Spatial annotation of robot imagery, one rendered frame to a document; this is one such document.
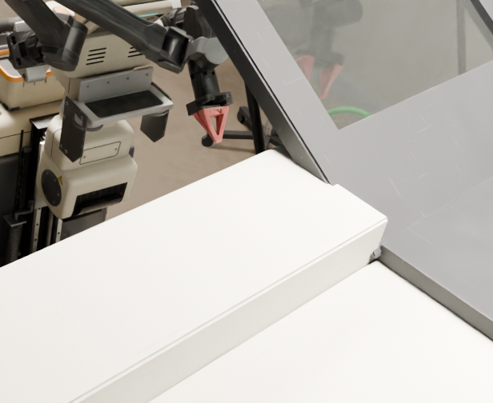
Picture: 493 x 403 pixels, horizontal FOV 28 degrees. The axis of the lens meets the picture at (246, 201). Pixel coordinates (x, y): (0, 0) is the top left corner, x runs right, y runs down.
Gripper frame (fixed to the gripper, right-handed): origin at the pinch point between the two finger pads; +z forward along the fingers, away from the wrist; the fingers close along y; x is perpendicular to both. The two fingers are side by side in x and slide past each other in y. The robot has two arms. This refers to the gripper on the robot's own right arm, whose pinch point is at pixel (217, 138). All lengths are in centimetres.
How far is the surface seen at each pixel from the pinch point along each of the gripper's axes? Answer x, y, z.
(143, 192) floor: 65, -176, -5
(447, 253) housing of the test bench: -7, 72, 31
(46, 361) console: -75, 79, 31
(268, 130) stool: 130, -175, -21
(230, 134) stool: 116, -183, -23
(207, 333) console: -54, 78, 33
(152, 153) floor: 82, -193, -22
